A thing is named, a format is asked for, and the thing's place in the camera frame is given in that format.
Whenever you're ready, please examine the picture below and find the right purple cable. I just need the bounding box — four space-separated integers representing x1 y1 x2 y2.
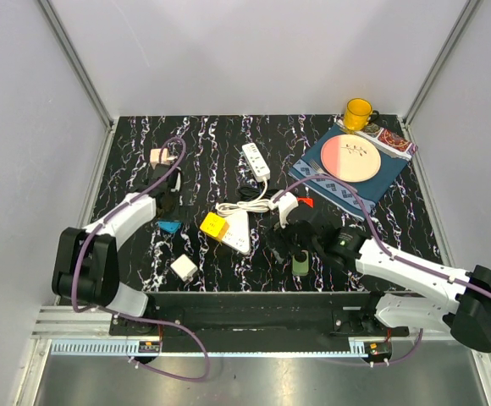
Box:
277 175 491 369

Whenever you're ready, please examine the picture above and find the silver fork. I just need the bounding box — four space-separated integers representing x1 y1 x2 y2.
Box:
307 158 359 195

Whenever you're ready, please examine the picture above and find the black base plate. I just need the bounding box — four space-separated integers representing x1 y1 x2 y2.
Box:
58 290 411 352

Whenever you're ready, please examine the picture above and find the white coiled cable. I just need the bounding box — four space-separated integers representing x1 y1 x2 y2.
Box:
214 179 276 217

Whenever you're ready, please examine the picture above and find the white cube charger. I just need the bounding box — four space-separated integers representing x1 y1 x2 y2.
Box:
170 255 198 282

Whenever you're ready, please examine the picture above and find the white triangular power strip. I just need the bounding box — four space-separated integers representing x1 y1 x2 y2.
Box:
222 211 251 255

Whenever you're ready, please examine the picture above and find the yellow mug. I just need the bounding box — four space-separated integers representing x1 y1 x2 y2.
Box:
343 98 379 131

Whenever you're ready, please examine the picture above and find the green power strip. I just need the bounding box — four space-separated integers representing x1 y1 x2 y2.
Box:
291 250 310 277

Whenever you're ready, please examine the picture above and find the beige cube socket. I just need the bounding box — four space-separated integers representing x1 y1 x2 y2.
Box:
150 148 176 168

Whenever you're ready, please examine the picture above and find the white rectangular power strip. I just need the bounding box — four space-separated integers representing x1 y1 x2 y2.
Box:
242 143 270 182

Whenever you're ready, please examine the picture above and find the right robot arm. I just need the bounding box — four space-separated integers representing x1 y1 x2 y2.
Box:
268 206 491 353

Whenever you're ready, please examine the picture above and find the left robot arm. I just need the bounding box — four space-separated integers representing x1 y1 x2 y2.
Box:
52 164 182 335

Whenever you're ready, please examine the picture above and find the yellow cube socket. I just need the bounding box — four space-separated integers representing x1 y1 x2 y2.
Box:
200 212 229 242

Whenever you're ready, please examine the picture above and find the red cube socket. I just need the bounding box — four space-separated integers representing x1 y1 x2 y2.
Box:
297 197 314 208

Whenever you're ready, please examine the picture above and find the blue plug adapter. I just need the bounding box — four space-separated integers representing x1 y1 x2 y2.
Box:
157 221 182 234

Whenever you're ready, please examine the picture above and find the pink cream plate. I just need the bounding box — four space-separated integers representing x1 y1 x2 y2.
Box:
320 134 381 183

